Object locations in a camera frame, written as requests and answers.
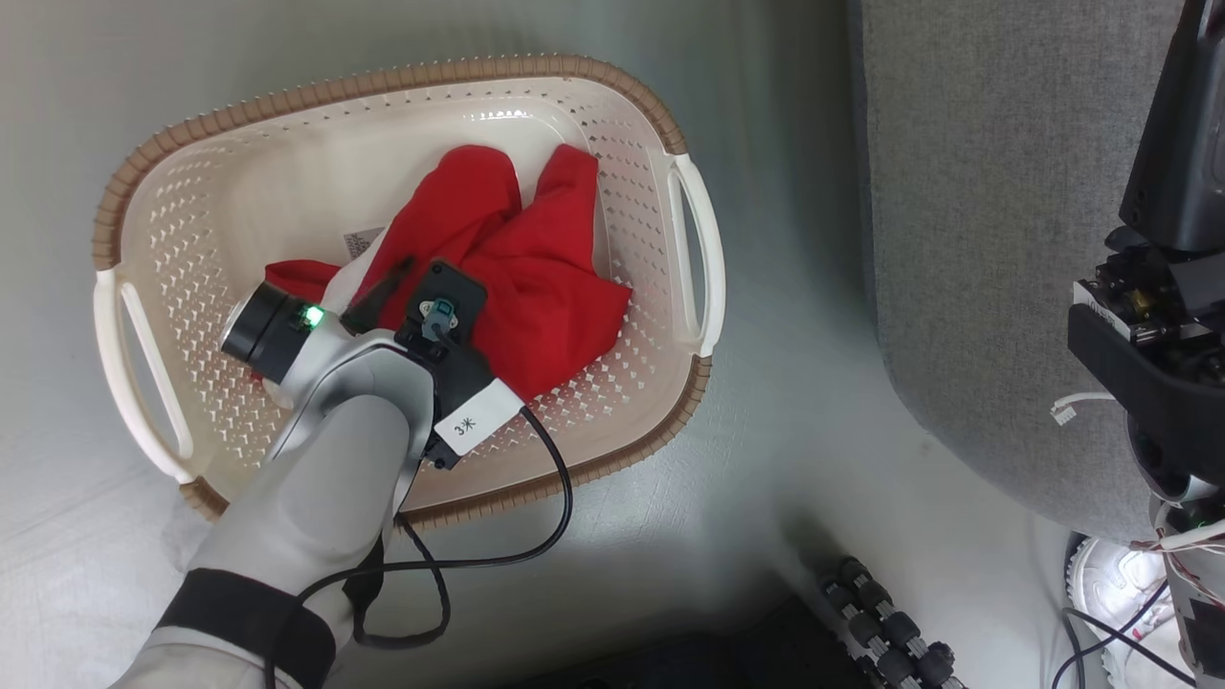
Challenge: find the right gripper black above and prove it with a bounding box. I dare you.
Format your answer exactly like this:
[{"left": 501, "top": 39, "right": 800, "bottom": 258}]
[{"left": 1067, "top": 0, "right": 1225, "bottom": 499}]

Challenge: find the red cloth garment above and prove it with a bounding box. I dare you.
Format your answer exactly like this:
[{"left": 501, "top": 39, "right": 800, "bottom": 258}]
[{"left": 251, "top": 144, "right": 635, "bottom": 405}]

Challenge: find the cream laundry basket brown rim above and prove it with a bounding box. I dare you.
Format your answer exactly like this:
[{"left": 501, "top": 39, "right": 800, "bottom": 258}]
[{"left": 92, "top": 54, "right": 726, "bottom": 529}]

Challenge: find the white wire with plug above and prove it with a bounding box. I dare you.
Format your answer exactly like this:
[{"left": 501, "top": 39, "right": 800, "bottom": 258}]
[{"left": 1051, "top": 389, "right": 1119, "bottom": 428}]

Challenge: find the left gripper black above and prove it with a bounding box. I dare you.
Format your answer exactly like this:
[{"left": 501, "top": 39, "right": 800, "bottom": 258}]
[{"left": 221, "top": 255, "right": 417, "bottom": 386}]

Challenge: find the grey upholstered seat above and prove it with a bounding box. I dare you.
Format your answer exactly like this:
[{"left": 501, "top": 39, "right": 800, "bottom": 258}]
[{"left": 847, "top": 0, "right": 1225, "bottom": 546}]

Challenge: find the black floor cable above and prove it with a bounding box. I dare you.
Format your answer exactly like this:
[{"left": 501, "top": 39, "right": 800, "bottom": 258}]
[{"left": 1051, "top": 579, "right": 1197, "bottom": 689}]

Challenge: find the thin black cable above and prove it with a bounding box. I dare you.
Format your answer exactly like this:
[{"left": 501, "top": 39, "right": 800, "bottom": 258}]
[
  {"left": 350, "top": 515, "right": 453, "bottom": 652},
  {"left": 264, "top": 407, "right": 575, "bottom": 689}
]

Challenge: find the white shoe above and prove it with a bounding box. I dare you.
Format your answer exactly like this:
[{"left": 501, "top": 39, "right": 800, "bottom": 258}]
[{"left": 1065, "top": 534, "right": 1186, "bottom": 689}]

